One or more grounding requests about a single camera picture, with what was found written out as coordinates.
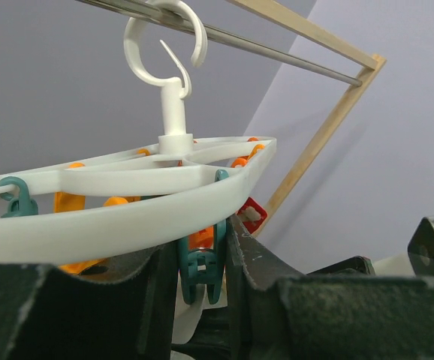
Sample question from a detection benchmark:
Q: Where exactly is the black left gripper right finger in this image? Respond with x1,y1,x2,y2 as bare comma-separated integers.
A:
225,216,434,359

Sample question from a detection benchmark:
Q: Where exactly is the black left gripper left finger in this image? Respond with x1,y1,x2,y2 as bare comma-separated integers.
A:
0,243,177,359

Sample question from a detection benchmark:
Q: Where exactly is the white sock with black stripes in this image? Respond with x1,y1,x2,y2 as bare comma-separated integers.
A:
172,285,206,344

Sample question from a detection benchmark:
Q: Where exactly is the teal clothes clip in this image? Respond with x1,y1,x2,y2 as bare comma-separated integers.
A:
176,169,230,305

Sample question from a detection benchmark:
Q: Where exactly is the white plastic clip hanger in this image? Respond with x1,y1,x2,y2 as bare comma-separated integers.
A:
0,19,277,266

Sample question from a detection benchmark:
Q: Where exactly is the wooden drying rack frame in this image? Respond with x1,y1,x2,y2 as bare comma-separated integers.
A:
74,0,387,238

